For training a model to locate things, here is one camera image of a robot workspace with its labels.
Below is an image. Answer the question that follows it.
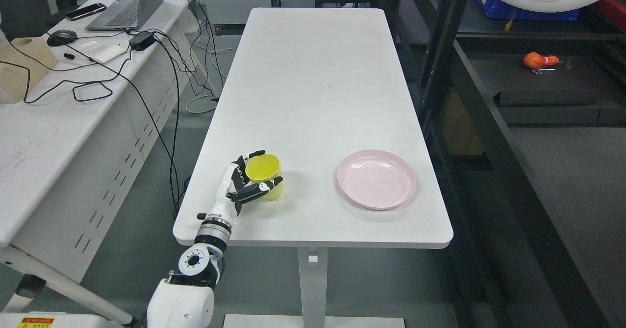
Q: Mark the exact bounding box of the black metal rack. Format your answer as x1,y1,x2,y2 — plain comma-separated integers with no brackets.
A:
394,0,625,328

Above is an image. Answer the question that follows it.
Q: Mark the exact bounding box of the yellow plastic cup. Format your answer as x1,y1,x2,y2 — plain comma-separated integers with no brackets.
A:
245,151,284,202

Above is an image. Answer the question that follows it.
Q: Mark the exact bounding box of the grey laptop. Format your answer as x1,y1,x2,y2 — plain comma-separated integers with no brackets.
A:
85,0,164,31

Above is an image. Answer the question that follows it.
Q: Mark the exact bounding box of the black computer mouse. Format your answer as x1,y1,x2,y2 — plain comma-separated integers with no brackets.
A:
46,29,79,47

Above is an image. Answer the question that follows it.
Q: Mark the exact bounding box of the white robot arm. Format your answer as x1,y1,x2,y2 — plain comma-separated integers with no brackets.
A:
147,215,232,328

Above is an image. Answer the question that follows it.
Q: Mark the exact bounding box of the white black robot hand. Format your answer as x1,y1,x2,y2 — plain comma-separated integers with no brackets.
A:
197,150,283,227

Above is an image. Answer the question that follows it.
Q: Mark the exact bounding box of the white standing table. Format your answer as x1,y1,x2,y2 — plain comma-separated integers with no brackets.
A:
174,8,453,328

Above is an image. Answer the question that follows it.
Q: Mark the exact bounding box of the black smartphone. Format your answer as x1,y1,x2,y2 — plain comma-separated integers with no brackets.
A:
65,3,107,21

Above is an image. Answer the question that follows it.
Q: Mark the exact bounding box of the orange toy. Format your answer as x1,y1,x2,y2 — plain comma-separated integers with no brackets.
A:
522,52,560,70

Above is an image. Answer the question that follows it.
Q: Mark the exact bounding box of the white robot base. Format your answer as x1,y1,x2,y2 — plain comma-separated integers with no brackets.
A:
0,312,123,328

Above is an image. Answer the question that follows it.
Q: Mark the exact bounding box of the pink plastic plate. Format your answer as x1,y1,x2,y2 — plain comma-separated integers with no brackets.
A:
336,150,416,211

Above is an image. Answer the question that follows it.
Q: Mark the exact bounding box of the white office desk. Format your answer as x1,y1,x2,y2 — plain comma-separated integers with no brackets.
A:
1,0,205,326

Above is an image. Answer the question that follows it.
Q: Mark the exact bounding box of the wooden box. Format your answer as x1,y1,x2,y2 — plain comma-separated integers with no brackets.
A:
0,38,58,104

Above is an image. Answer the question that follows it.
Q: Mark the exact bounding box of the black power adapter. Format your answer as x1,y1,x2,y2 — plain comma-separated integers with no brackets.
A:
128,31,156,51

